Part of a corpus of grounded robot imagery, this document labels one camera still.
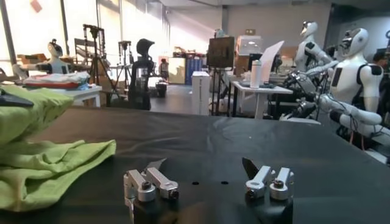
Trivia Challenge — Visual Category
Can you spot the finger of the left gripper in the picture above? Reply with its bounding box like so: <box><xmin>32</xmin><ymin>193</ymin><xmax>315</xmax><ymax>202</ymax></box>
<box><xmin>0</xmin><ymin>91</ymin><xmax>35</xmax><ymax>108</ymax></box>

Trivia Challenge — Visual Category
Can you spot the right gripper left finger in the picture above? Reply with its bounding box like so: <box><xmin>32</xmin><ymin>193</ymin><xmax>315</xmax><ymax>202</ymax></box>
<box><xmin>123</xmin><ymin>157</ymin><xmax>180</xmax><ymax>212</ymax></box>

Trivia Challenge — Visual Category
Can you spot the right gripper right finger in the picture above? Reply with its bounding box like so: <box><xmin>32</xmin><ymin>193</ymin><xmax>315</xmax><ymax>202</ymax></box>
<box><xmin>242</xmin><ymin>156</ymin><xmax>295</xmax><ymax>201</ymax></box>

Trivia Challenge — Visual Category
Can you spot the yellow-green t-shirt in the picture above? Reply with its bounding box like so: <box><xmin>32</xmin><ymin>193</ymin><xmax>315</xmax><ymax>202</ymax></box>
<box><xmin>0</xmin><ymin>85</ymin><xmax>117</xmax><ymax>212</ymax></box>

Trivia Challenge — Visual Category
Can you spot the stack of folded clothes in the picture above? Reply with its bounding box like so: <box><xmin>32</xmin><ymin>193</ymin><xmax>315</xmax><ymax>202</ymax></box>
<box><xmin>23</xmin><ymin>71</ymin><xmax>91</xmax><ymax>91</ymax></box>

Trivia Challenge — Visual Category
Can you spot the white humanoid robot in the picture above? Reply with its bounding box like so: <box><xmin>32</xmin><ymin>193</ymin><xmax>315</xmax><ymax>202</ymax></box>
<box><xmin>294</xmin><ymin>20</ymin><xmax>339</xmax><ymax>77</ymax></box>
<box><xmin>12</xmin><ymin>38</ymin><xmax>74</xmax><ymax>79</ymax></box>

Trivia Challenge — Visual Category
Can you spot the long white desk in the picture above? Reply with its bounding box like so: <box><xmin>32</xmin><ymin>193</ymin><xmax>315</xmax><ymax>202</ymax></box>
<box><xmin>30</xmin><ymin>85</ymin><xmax>103</xmax><ymax>108</ymax></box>

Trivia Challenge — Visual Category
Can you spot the small white standing desk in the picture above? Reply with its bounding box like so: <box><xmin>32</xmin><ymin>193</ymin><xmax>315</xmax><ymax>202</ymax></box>
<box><xmin>231</xmin><ymin>80</ymin><xmax>294</xmax><ymax>120</ymax></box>

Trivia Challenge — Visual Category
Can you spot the black bin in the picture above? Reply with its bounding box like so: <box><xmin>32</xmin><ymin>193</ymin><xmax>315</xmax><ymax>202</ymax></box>
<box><xmin>155</xmin><ymin>80</ymin><xmax>168</xmax><ymax>98</ymax></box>

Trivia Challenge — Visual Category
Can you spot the black office chair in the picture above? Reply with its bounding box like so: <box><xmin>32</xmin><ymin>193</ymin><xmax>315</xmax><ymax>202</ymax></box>
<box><xmin>127</xmin><ymin>38</ymin><xmax>156</xmax><ymax>111</ymax></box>

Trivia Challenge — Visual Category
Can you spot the white bottle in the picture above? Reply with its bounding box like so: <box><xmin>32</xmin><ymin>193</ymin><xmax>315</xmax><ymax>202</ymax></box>
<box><xmin>249</xmin><ymin>59</ymin><xmax>263</xmax><ymax>89</ymax></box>

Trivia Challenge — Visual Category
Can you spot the tall white carton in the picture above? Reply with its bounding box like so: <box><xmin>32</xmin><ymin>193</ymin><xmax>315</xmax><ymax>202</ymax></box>
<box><xmin>191</xmin><ymin>71</ymin><xmax>211</xmax><ymax>116</ymax></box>

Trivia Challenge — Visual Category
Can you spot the distant person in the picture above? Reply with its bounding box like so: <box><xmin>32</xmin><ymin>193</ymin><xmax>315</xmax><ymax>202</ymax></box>
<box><xmin>160</xmin><ymin>58</ymin><xmax>170</xmax><ymax>82</ymax></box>

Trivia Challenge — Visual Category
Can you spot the white curved paper sheet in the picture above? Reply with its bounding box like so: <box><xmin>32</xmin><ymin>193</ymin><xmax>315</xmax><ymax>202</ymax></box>
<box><xmin>258</xmin><ymin>40</ymin><xmax>286</xmax><ymax>83</ymax></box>

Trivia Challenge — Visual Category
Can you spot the blue cabinet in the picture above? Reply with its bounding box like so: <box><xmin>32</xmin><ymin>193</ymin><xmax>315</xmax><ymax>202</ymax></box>
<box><xmin>185</xmin><ymin>57</ymin><xmax>204</xmax><ymax>86</ymax></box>

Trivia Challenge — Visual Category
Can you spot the black monitor on stand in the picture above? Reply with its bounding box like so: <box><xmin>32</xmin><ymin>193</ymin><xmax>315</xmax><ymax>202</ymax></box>
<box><xmin>207</xmin><ymin>36</ymin><xmax>236</xmax><ymax>116</ymax></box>

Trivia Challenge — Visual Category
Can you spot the translucent plastic box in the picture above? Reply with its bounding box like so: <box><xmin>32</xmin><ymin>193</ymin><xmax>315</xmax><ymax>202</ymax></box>
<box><xmin>236</xmin><ymin>35</ymin><xmax>263</xmax><ymax>57</ymax></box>

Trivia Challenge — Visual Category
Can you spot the black camera tripod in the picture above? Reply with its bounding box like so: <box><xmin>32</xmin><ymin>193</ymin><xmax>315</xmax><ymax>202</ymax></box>
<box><xmin>82</xmin><ymin>24</ymin><xmax>118</xmax><ymax>92</ymax></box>
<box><xmin>117</xmin><ymin>40</ymin><xmax>133</xmax><ymax>89</ymax></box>

